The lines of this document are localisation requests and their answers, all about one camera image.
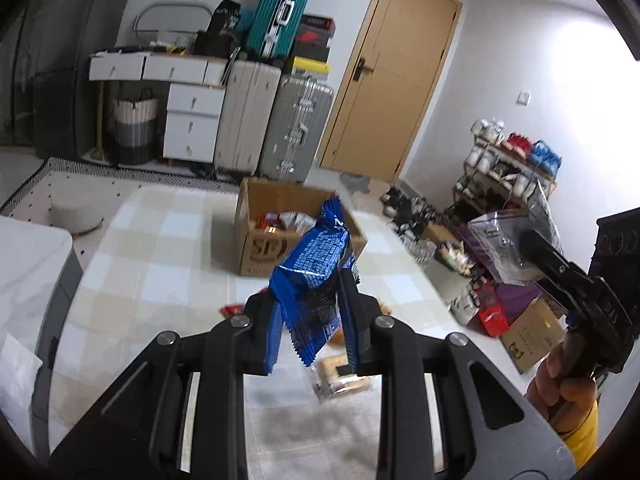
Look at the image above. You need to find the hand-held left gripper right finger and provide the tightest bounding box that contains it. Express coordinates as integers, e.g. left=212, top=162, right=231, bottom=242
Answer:
left=336, top=267, right=578, bottom=480

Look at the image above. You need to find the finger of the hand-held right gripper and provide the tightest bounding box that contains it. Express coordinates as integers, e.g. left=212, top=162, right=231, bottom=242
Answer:
left=518, top=229, right=602, bottom=320

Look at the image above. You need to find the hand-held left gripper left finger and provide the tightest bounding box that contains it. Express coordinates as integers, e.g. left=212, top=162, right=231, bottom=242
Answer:
left=47, top=290, right=284, bottom=480

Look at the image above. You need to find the beige bread packet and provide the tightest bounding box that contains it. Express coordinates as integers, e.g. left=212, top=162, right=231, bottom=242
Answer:
left=311, top=354, right=374, bottom=404

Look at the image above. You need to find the brown cardboard box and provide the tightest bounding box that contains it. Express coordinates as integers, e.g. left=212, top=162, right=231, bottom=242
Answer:
left=235, top=176, right=369, bottom=277

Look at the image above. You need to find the blue cookie packet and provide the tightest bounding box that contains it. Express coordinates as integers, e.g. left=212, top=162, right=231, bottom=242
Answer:
left=268, top=197, right=360, bottom=367

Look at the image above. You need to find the person's right hand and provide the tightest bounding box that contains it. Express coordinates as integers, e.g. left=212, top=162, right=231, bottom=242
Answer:
left=524, top=331, right=602, bottom=437

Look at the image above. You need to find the printed cardboard box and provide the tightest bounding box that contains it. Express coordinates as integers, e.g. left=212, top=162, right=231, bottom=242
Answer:
left=499, top=297, right=569, bottom=375

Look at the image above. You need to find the red shopping bag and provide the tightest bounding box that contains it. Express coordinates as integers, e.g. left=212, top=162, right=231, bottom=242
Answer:
left=477, top=285, right=511, bottom=339

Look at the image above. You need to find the white striped sneaker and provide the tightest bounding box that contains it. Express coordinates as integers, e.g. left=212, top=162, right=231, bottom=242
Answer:
left=450, top=287, right=481, bottom=326

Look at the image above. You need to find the white trash bin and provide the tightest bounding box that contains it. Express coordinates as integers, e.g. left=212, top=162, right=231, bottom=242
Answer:
left=419, top=237, right=479, bottom=287

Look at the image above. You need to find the shoe rack with shoes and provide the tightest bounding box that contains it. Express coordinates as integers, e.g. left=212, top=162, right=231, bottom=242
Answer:
left=462, top=118, right=562, bottom=212

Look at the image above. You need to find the checkered tablecloth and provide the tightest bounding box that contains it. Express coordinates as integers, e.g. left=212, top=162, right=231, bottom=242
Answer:
left=47, top=182, right=521, bottom=480

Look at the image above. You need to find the scattered shoes pile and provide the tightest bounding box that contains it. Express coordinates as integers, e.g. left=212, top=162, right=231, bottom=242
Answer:
left=380, top=185, right=467, bottom=244

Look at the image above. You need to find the grey door mat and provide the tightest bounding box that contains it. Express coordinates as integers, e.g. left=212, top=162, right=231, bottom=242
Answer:
left=339, top=172, right=371, bottom=195

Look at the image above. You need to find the silver suitcase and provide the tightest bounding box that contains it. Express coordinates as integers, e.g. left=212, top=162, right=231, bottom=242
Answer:
left=259, top=74, right=335, bottom=185

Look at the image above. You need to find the beige suitcase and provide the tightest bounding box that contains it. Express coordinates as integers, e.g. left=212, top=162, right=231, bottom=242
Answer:
left=213, top=59, right=283, bottom=177

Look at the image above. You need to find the white desk with drawers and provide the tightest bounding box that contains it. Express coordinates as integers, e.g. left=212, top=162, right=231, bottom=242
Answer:
left=89, top=50, right=229, bottom=166

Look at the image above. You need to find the round grey stool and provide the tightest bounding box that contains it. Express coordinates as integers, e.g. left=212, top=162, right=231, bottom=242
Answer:
left=50, top=195, right=105, bottom=236

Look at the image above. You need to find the woven laundry basket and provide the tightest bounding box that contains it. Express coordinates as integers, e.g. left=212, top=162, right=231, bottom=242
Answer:
left=111, top=87, right=159, bottom=166

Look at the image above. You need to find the wooden door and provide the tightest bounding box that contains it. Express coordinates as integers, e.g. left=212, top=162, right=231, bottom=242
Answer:
left=319, top=0, right=464, bottom=184

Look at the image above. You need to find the white marble side table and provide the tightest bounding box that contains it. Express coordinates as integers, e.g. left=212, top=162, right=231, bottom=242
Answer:
left=0, top=215, right=84, bottom=461

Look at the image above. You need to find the yellow shoe box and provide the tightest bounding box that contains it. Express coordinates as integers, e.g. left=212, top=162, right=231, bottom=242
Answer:
left=287, top=56, right=332, bottom=77

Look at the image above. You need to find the black and white rug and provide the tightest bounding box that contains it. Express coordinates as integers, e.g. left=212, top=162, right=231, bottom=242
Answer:
left=0, top=157, right=241, bottom=221

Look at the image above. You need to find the plain black shoe box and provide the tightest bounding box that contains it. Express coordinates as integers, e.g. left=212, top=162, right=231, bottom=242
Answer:
left=291, top=42, right=331, bottom=64

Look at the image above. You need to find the black tote box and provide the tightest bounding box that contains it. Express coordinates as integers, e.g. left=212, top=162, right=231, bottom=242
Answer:
left=194, top=30, right=239, bottom=60

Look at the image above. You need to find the red and black shoe box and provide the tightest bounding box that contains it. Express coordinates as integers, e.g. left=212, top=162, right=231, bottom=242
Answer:
left=295, top=29, right=334, bottom=46

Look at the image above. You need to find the grey refrigerator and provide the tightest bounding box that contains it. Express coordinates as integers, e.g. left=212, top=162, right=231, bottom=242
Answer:
left=32, top=0, right=137, bottom=161

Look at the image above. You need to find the teal suitcase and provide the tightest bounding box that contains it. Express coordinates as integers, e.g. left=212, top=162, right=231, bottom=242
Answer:
left=246, top=0, right=315, bottom=59

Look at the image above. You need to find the black printed bag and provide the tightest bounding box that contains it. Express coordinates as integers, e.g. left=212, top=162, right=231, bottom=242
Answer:
left=207, top=0, right=242, bottom=39

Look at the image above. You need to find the dark glass cabinet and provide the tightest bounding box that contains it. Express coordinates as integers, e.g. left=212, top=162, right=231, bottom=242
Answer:
left=0, top=0, right=56, bottom=149

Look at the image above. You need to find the wooden handled broom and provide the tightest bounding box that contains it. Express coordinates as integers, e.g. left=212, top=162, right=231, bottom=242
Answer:
left=95, top=82, right=109, bottom=164

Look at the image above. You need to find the oval metal frame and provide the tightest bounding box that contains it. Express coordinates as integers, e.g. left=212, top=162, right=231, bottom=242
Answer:
left=132, top=2, right=214, bottom=44

